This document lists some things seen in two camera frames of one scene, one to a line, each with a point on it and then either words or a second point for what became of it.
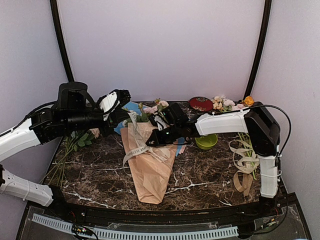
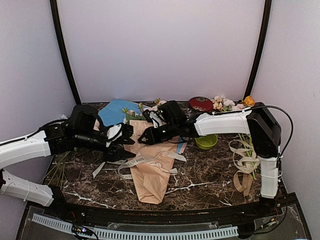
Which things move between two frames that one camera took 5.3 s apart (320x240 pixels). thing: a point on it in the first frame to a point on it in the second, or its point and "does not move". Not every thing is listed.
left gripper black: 114,117 to 119,154
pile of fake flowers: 223,103 does not move
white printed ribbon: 147,147 to 149,159
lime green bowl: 206,142 does not move
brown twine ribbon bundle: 245,161 does not move
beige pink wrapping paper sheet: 151,165 does not move
